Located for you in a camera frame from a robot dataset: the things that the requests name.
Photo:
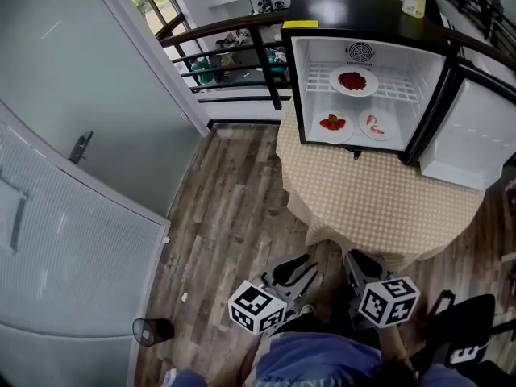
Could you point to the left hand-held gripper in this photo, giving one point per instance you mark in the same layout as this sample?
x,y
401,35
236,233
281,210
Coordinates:
x,y
256,306

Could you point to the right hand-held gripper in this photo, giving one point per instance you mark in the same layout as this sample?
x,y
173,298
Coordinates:
x,y
387,302

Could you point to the white round plate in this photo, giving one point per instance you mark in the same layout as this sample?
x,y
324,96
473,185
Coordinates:
x,y
373,83
332,137
387,121

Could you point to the pink shrimp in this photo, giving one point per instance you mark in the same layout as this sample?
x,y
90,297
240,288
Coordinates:
x,y
371,119
377,130

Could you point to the red strawberries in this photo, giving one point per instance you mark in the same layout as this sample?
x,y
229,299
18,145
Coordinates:
x,y
332,122

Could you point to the black mini fridge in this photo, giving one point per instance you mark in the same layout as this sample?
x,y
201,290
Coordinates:
x,y
363,14

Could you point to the person's right forearm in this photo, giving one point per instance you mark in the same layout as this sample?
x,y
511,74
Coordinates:
x,y
395,349

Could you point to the person's left forearm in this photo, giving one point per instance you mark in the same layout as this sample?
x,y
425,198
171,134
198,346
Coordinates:
x,y
252,357

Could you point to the person's white shoe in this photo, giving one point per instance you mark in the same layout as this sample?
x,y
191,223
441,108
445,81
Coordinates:
x,y
308,309

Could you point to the person's black trousers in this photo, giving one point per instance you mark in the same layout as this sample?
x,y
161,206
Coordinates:
x,y
334,313

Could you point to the person's blue shirt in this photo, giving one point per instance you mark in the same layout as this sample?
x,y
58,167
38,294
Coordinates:
x,y
314,357

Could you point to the black office chair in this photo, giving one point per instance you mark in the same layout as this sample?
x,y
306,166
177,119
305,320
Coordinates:
x,y
463,321

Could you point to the black doorstop cup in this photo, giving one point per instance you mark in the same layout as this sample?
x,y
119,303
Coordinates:
x,y
155,332

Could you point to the dark wooden handrail railing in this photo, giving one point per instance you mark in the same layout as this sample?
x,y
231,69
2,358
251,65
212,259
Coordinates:
x,y
225,26

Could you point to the black metal walkway railing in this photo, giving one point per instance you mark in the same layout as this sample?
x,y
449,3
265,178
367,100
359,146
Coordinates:
x,y
479,10

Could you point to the frosted glass door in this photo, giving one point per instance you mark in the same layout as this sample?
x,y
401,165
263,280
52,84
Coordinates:
x,y
88,75

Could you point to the window with black frame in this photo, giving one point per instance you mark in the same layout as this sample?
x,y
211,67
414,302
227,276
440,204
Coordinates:
x,y
157,2

